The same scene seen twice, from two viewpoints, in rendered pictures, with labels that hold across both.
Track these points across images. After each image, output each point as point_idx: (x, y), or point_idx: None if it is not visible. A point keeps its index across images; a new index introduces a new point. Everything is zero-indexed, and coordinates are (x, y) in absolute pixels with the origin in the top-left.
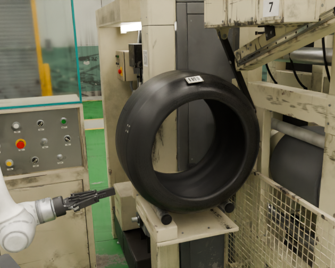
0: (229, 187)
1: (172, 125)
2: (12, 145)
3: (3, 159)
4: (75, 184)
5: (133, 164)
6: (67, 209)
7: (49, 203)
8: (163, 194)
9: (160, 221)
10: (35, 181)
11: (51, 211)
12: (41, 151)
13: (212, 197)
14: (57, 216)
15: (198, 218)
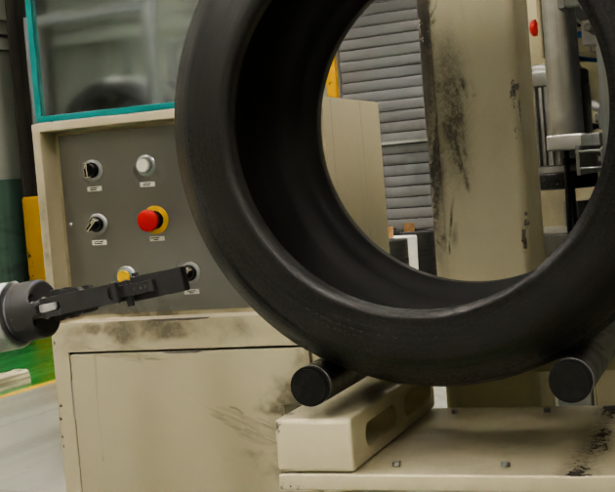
0: (539, 279)
1: (501, 114)
2: (135, 225)
3: (112, 265)
4: (287, 358)
5: (184, 162)
6: (36, 314)
7: None
8: (275, 277)
9: (322, 407)
10: (180, 333)
11: None
12: (206, 248)
13: (465, 309)
14: (18, 336)
15: (515, 445)
